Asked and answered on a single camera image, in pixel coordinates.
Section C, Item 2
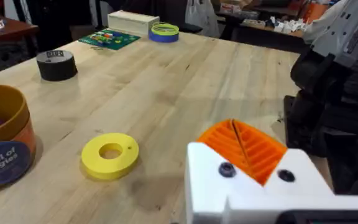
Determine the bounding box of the white orange left gripper left finger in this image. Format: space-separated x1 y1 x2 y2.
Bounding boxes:
184 119 264 224

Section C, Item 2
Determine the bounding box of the white orange left gripper right finger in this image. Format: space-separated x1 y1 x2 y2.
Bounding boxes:
232 119 336 200

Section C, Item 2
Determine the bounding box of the yellow disc with holes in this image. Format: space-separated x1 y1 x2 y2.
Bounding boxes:
80 133 140 182

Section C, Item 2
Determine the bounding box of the dark cluttered workbench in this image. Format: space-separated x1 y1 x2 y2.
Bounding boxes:
215 0 332 54

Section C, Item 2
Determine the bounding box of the heap of white parts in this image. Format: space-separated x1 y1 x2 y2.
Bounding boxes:
265 17 308 34

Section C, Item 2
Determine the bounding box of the yellow-green tape roll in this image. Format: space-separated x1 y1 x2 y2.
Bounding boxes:
150 21 180 36

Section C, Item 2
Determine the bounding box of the white plastic bag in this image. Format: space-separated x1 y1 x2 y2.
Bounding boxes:
185 0 221 39

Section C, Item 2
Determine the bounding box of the green board with toy blocks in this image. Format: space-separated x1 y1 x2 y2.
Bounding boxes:
78 28 142 51

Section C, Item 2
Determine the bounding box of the white cardboard box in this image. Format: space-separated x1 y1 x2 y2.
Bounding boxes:
107 10 160 37

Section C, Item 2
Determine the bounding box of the black tape roll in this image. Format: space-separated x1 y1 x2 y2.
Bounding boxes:
36 49 78 82

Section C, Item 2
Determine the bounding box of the orange toy tub with label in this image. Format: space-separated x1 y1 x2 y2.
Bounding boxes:
0 83 37 193

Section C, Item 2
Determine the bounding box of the brown wooden side table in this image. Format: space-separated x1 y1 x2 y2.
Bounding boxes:
0 16 40 57

